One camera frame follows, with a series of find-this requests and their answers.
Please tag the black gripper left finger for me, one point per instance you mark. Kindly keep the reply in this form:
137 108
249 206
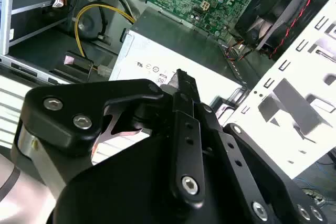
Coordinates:
65 113

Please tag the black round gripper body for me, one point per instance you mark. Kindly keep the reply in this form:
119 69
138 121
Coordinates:
118 195

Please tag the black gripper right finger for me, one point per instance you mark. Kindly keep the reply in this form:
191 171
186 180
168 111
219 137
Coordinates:
236 155

